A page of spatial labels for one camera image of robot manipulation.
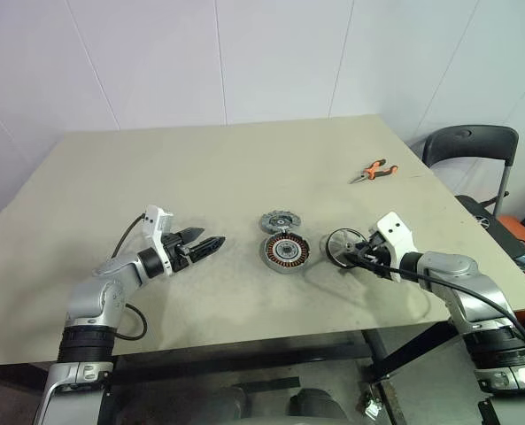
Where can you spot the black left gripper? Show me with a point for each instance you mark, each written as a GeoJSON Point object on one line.
{"type": "Point", "coordinates": [178, 259]}

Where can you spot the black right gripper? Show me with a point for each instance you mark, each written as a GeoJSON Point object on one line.
{"type": "Point", "coordinates": [377, 254]}

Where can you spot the round wheel ring part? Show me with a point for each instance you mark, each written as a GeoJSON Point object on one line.
{"type": "Point", "coordinates": [345, 246]}

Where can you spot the motor stator with copper windings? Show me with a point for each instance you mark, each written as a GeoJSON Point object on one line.
{"type": "Point", "coordinates": [284, 252]}

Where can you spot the small grey gear disc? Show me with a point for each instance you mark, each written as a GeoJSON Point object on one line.
{"type": "Point", "coordinates": [277, 221]}

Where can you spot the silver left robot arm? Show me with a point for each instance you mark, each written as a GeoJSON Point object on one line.
{"type": "Point", "coordinates": [94, 301]}

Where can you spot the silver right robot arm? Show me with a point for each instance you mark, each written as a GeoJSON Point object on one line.
{"type": "Point", "coordinates": [448, 265]}

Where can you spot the black bag with logo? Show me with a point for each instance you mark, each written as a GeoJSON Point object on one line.
{"type": "Point", "coordinates": [496, 221]}

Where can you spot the black folding chair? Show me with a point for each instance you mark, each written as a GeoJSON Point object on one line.
{"type": "Point", "coordinates": [465, 141]}

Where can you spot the small silver metal object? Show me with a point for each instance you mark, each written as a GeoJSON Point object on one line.
{"type": "Point", "coordinates": [372, 405]}

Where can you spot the orange box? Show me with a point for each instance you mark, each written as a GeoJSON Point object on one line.
{"type": "Point", "coordinates": [516, 223]}

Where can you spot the black tape strip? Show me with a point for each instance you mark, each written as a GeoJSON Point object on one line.
{"type": "Point", "coordinates": [271, 384]}

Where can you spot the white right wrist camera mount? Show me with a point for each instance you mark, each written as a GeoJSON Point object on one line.
{"type": "Point", "coordinates": [395, 230]}

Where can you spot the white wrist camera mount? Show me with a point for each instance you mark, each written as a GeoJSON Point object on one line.
{"type": "Point", "coordinates": [395, 230]}
{"type": "Point", "coordinates": [156, 221]}

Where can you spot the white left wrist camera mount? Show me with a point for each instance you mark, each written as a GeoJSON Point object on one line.
{"type": "Point", "coordinates": [156, 221]}

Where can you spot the black metal table frame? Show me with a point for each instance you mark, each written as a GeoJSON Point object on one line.
{"type": "Point", "coordinates": [244, 358]}

